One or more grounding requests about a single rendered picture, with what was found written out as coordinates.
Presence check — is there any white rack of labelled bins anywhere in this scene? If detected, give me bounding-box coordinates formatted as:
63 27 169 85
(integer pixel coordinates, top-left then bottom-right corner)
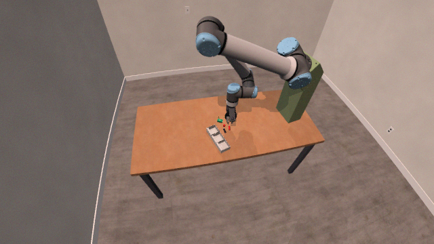
206 125 230 153

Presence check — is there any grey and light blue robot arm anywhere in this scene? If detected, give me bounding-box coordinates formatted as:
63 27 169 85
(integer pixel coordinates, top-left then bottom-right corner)
195 16 312 122

